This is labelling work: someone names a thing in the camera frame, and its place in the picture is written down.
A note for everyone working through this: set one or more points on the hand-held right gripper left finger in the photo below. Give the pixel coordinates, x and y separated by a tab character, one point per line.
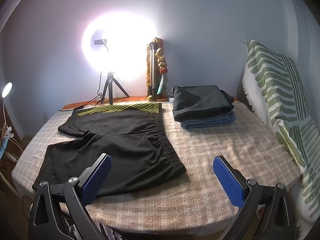
96	180

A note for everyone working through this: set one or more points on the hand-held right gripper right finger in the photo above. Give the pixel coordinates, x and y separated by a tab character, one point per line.
227	180

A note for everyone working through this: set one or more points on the black pants with yellow stripes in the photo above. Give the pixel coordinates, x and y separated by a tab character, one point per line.
125	142

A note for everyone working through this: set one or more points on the folded blue pants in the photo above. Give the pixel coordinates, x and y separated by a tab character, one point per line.
207	123

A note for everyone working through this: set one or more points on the folded dark grey pants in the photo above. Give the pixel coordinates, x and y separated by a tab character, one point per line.
200	100

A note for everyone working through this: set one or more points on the beige plaid blanket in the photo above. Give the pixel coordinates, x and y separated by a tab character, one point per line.
225	150

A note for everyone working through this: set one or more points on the orange wooden bed ledge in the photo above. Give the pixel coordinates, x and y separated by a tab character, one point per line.
136	98

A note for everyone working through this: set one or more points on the green leaf pattern pillow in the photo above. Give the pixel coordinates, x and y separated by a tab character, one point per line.
275	80

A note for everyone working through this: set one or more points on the folded silver tripod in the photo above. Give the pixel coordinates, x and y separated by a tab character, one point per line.
152	67

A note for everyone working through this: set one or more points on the small round desk lamp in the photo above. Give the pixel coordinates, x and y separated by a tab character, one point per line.
7	88

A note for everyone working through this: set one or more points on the black phone mount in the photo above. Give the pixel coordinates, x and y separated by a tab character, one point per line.
100	41

